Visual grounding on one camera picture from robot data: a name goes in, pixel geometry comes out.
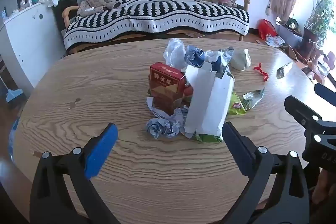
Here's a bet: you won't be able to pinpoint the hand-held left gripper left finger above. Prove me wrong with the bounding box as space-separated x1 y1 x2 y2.
29 123 124 224

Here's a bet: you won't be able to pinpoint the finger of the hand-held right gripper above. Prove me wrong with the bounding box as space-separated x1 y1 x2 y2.
284 95 336 141
314 83 336 107

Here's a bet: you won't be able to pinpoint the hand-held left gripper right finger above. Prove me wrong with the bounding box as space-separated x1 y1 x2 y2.
222 122 310 224

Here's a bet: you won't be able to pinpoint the green snack wrapper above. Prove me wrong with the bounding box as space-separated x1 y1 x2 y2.
227 91 247 116

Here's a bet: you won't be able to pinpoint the silver green wrapper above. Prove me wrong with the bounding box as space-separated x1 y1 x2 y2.
241 88 265 110

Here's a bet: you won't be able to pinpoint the white paper carton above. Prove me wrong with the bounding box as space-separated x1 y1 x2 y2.
184 61 235 139

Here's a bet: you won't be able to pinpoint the blue white paper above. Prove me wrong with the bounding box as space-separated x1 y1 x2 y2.
146 97 189 139
184 46 206 67

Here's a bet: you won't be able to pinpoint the red carton box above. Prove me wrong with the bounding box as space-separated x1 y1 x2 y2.
148 63 189 114

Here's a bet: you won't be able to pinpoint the silver blue foil wrapper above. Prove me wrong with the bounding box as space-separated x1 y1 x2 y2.
203 47 235 78

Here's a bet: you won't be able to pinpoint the clear plastic bag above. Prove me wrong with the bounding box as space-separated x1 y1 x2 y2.
163 38 187 68

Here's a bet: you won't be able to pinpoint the person's right hand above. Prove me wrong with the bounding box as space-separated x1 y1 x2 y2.
311 168 336 206

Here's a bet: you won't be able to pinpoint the pink tricycle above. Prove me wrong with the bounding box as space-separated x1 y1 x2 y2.
307 40 336 83

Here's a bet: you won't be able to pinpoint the crushed clear plastic bottle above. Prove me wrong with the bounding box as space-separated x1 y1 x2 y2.
276 61 293 80

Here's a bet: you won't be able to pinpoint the red plastic piece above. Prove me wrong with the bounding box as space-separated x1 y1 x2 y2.
253 63 269 82

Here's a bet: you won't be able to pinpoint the grey box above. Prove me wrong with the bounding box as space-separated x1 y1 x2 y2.
276 22 303 44

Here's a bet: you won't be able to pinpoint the scattered papers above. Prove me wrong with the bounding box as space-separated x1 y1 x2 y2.
265 34 286 48

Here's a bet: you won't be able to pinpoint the potted plant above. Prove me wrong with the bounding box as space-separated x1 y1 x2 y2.
301 0 335 52

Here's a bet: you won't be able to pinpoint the white crumpled paper ball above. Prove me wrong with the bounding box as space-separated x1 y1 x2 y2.
230 49 252 72

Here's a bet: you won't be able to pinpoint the red bag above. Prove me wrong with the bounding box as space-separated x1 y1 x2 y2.
257 19 278 41

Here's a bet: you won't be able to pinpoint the blue broom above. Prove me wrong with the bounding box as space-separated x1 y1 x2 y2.
0 74 24 104

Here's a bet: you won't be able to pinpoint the white cabinet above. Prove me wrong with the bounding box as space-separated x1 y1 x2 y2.
0 2 67 88

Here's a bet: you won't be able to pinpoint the wooden sofa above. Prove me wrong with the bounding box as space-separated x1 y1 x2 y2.
62 0 251 54

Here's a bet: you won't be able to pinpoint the brown plush toy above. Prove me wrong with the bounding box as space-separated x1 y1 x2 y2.
77 0 122 17

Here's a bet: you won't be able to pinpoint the black white striped blanket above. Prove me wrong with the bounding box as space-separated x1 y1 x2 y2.
63 0 250 50

